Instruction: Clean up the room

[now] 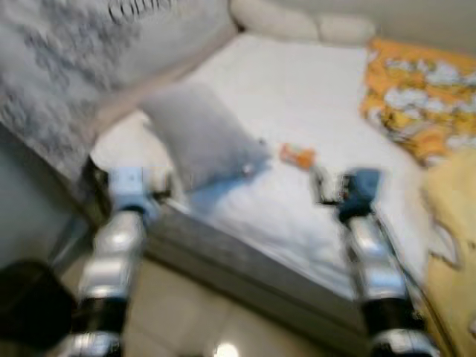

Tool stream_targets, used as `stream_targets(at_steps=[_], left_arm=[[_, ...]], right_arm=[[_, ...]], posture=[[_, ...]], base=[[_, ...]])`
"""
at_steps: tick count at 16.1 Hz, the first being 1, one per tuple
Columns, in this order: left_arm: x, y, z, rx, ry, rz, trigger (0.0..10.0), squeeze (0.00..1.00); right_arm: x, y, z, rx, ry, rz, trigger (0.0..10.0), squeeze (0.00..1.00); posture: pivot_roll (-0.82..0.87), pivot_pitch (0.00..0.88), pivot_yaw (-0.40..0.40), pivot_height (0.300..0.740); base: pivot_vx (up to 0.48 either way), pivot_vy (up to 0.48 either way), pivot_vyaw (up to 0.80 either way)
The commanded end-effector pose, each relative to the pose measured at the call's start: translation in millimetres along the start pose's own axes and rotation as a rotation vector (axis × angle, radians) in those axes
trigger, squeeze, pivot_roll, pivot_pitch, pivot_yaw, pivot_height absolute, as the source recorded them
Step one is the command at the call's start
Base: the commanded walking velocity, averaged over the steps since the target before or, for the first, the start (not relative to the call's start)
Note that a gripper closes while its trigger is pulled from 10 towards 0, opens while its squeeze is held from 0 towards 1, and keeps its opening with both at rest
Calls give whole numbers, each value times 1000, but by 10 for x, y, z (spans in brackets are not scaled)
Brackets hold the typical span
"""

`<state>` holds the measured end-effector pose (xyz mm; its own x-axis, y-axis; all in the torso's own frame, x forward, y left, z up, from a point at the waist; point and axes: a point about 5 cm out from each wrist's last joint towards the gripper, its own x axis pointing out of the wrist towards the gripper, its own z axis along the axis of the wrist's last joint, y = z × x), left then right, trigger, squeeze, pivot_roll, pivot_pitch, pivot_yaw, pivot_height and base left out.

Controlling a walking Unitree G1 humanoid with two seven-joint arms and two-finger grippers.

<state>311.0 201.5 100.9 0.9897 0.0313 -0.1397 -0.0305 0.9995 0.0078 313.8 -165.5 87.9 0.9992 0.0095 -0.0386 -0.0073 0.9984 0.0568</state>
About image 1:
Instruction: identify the orange snack wrapper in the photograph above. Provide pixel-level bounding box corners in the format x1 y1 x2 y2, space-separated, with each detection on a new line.
279 144 317 170

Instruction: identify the grey square pillow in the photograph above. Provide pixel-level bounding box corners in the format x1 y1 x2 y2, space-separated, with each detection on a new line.
141 80 272 190

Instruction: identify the yellow cartoon egg blanket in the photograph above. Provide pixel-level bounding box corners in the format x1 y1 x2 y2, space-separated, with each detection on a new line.
361 37 476 357

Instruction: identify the white quilted mattress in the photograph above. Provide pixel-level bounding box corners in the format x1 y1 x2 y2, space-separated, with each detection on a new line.
89 33 447 298

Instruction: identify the black mesh waste bin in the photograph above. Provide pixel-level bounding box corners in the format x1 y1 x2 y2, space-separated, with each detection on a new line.
0 259 75 350

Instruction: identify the long cream bolster pillow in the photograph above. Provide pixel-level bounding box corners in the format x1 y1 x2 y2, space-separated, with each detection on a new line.
231 0 321 42

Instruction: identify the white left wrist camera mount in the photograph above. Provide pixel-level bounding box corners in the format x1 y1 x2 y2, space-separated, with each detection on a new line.
108 167 161 224

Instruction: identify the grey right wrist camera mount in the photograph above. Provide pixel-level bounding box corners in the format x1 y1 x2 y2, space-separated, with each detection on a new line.
338 170 384 222

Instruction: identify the grey bed frame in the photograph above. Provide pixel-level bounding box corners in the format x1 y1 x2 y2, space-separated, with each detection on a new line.
82 160 373 350

